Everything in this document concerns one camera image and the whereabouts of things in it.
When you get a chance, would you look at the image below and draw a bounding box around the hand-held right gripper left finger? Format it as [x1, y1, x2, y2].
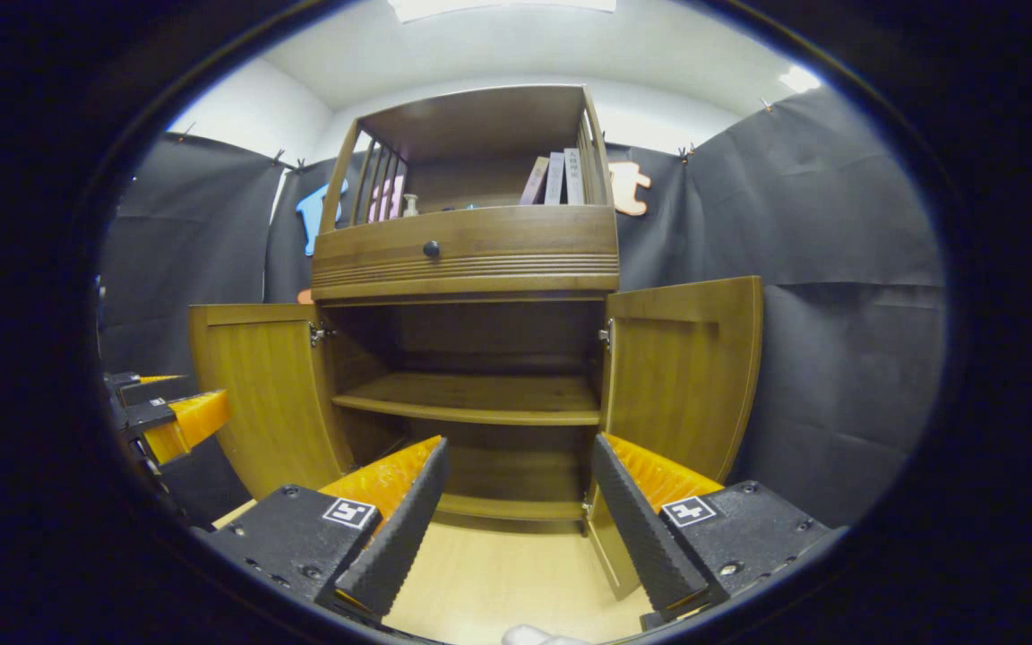
[202, 436, 450, 619]

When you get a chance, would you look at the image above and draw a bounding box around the black backdrop cloth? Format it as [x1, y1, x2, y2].
[97, 85, 947, 529]

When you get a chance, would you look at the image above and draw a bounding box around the wooden shoe cabinet door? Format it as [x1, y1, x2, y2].
[189, 303, 356, 500]
[583, 275, 764, 601]

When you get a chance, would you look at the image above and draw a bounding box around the white book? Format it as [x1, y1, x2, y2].
[563, 147, 586, 206]

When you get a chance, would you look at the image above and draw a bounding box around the wooden cabinet drawer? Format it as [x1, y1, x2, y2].
[310, 204, 621, 301]

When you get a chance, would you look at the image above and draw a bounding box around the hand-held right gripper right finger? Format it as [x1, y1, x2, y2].
[589, 433, 835, 619]

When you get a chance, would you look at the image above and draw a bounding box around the wooden double-door shoe cabinet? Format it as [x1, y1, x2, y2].
[189, 83, 764, 601]

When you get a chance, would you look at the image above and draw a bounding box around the wooden inner cabinet shelf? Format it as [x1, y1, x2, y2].
[331, 372, 602, 426]

